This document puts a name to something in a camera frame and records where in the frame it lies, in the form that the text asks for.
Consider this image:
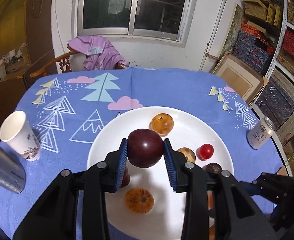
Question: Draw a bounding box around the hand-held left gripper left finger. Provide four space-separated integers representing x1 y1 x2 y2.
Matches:
12 137 129 240

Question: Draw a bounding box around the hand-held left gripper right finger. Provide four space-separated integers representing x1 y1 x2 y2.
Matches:
163 138 278 240

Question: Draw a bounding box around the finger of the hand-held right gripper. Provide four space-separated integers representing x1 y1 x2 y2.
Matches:
237 180 270 200
260 172 294 188

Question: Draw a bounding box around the dark red plum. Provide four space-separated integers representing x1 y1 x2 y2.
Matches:
122 166 131 187

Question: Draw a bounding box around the dark purple plum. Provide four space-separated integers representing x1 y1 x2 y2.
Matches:
127 129 164 168

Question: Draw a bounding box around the orange striped round fruit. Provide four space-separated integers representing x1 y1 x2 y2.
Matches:
124 187 154 214

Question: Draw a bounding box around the small red cherry tomato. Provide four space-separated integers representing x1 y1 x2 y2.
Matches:
196 143 214 161

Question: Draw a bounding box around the dark brown mangosteen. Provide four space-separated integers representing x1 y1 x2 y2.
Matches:
205 162 223 174

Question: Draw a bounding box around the white oval plate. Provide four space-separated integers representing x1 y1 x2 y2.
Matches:
86 106 235 240

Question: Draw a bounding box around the white drink can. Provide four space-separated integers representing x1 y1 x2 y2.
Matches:
247 116 275 150

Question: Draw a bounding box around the stack of patterned boxes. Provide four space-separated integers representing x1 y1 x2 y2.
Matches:
233 0 294 175

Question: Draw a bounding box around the blue printed tablecloth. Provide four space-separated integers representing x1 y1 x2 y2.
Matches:
0 67 288 240

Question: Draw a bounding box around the white printed paper cup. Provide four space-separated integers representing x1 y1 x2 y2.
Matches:
0 110 41 161

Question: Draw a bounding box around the flat cardboard box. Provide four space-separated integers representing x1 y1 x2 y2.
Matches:
212 51 269 105

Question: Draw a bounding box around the stainless steel bottle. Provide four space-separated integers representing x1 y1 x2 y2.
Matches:
0 131 26 194

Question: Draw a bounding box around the purple cloth jacket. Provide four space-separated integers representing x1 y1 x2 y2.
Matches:
69 35 130 71

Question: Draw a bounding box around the wooden armchair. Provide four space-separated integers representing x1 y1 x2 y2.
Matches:
30 42 131 78

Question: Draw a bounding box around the low wooden sideboard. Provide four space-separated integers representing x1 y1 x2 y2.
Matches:
0 50 56 123

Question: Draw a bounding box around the white metal shelf rack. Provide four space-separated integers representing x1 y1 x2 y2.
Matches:
264 0 294 80

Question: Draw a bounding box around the green patterned board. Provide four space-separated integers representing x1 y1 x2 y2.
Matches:
221 3 245 53

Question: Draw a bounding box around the sliding glass window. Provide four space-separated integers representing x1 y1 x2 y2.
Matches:
72 0 200 48

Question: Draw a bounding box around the tall wooden cabinet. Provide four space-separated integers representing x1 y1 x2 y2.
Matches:
0 0 56 55

